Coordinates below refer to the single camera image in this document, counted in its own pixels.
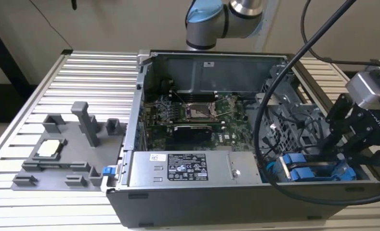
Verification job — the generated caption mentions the hard disk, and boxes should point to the hard disk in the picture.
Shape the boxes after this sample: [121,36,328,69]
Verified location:
[280,153,359,183]

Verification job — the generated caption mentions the green motherboard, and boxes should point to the green motherboard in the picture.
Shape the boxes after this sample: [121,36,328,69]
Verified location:
[143,93,263,153]

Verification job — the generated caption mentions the thin black cable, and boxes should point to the thin black cable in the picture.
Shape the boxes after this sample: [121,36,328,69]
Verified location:
[300,0,380,67]

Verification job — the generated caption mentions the blue case latch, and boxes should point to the blue case latch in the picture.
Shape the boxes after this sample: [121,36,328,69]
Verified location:
[102,165,117,177]

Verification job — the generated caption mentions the silver power supply unit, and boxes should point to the silver power supply unit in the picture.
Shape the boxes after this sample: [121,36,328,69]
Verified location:
[127,150,263,189]

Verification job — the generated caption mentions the metal socket cover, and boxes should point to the metal socket cover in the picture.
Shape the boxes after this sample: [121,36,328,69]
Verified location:
[220,94,243,114]

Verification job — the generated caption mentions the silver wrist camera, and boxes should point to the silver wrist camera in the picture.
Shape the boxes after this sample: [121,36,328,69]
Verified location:
[346,70,380,109]

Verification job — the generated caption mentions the black furniture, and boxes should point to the black furniture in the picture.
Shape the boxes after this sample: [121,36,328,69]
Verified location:
[0,12,40,124]

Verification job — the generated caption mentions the thick black cable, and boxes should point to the thick black cable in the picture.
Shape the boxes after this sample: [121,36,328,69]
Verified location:
[254,0,380,206]

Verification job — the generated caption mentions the grey parts rack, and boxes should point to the grey parts rack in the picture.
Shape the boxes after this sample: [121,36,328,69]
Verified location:
[13,101,129,193]

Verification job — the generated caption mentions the black graphics card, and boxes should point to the black graphics card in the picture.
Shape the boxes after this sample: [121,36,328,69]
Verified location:
[172,123,216,148]

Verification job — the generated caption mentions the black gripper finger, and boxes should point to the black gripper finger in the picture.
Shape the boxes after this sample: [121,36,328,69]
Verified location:
[320,93,359,155]
[339,143,380,167]

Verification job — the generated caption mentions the open grey PC case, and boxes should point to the open grey PC case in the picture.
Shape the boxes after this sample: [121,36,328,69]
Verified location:
[105,49,377,229]

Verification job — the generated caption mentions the metal disk bay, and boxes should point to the metal disk bay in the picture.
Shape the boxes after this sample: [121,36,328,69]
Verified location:
[256,64,339,156]

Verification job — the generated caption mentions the CPU with silver top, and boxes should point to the CPU with silver top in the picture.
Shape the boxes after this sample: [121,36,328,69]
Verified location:
[37,139,65,157]

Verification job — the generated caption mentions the black RAM slots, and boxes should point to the black RAM slots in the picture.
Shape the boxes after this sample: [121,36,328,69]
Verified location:
[172,90,221,103]

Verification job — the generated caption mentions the CPU socket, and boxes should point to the CPU socket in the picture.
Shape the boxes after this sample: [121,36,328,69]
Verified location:
[183,103,217,120]

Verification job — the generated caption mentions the blue wire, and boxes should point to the blue wire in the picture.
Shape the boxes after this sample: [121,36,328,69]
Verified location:
[263,160,279,180]

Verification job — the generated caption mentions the thin metal locking lever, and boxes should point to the thin metal locking lever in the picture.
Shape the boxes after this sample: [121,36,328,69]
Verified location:
[173,90,192,107]
[205,95,231,115]

